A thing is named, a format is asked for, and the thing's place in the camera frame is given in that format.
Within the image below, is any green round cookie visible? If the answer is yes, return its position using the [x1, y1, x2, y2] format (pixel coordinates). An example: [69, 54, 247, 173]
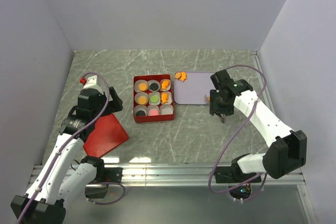
[150, 94, 160, 104]

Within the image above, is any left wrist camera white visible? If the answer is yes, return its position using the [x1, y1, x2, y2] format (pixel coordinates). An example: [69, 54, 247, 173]
[79, 75, 102, 91]

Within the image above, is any lavender plastic tray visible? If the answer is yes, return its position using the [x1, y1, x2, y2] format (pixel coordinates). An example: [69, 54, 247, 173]
[173, 71, 214, 105]

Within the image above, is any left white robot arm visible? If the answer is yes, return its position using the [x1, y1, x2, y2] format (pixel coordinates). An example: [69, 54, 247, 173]
[11, 87, 123, 223]

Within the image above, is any orange fish cookie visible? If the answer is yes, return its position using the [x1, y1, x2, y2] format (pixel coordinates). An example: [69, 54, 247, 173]
[161, 79, 171, 91]
[178, 72, 187, 82]
[161, 92, 169, 104]

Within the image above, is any red cookie tin box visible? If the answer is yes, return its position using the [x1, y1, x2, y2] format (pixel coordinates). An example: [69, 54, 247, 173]
[133, 74, 174, 123]

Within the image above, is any aluminium rail frame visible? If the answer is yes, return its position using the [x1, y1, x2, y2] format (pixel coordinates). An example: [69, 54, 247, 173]
[28, 163, 306, 190]

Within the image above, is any orange flower cookie left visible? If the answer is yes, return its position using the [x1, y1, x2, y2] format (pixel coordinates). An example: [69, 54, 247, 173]
[175, 72, 182, 79]

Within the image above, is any orange round cookie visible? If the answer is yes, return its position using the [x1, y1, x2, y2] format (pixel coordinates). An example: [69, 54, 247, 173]
[138, 82, 148, 92]
[137, 95, 148, 105]

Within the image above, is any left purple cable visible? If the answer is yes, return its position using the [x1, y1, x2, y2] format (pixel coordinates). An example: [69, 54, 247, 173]
[15, 71, 126, 224]

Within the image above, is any red tin lid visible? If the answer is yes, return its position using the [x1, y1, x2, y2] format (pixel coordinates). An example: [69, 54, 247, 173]
[83, 114, 129, 158]

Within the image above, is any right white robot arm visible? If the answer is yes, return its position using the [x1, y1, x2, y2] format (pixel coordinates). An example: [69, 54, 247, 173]
[209, 70, 307, 183]

